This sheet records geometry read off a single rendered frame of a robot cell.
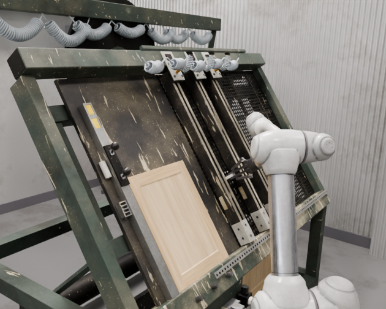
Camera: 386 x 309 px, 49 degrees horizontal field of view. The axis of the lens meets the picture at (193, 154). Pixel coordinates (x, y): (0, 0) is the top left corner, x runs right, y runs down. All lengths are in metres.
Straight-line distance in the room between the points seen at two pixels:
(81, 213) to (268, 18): 3.66
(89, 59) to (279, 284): 1.30
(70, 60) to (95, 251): 0.85
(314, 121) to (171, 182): 2.80
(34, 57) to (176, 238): 1.02
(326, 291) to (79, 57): 1.43
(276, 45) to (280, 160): 3.34
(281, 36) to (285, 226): 3.45
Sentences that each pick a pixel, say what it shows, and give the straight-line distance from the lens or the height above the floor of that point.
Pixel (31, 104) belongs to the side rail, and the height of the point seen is 1.70.
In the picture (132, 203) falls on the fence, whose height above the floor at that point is 1.27.
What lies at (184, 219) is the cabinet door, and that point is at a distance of 2.15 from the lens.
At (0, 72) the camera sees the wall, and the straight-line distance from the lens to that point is 5.23.
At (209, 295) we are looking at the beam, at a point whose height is 0.84.
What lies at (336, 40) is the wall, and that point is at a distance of 4.64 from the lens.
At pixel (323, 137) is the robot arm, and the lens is 1.68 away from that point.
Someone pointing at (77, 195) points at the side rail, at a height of 1.36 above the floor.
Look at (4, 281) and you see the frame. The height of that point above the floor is 0.79.
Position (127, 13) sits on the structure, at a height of 2.15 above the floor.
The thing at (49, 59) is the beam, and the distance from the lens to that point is 1.96.
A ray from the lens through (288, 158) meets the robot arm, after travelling 1.64.
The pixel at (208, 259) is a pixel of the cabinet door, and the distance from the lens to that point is 2.18.
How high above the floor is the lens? 1.94
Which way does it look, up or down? 14 degrees down
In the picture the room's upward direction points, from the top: 2 degrees clockwise
